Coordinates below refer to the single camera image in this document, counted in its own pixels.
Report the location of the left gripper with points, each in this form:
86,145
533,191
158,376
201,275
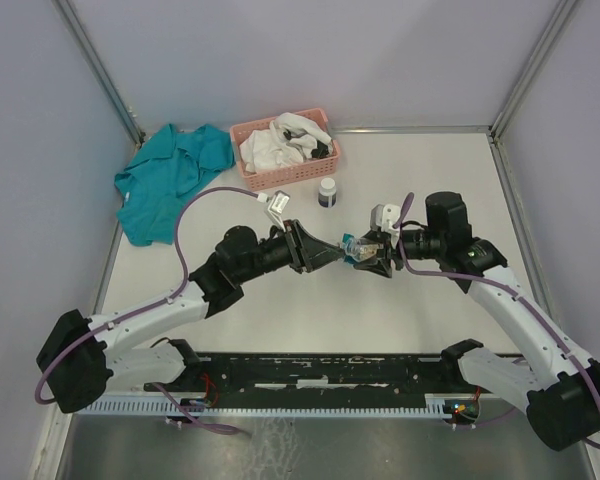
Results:
307,252

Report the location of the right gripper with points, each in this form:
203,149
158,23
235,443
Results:
381,264

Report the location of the clear vitamin pill bottle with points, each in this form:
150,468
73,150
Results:
360,250

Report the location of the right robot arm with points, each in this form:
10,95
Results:
558,389

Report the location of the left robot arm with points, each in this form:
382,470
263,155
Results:
83,357

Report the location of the white cap pill bottle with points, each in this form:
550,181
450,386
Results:
327,192

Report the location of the pink plastic basket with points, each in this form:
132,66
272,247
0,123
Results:
310,169

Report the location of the black item in basket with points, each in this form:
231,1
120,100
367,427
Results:
320,151

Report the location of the white cloth in basket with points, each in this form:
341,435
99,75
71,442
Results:
283,143

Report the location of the teal shirt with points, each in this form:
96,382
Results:
165,173

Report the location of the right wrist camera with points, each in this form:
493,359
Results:
385,218

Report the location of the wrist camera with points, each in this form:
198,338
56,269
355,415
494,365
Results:
385,218
274,206

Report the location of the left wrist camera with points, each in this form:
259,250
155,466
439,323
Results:
274,206

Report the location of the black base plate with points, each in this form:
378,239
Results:
312,380

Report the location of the white cable duct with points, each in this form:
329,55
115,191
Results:
152,405

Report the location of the aluminium frame post right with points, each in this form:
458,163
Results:
550,37

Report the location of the aluminium frame post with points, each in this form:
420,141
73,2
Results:
550,37
78,32

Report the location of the aluminium frame post left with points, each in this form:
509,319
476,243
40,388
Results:
78,32

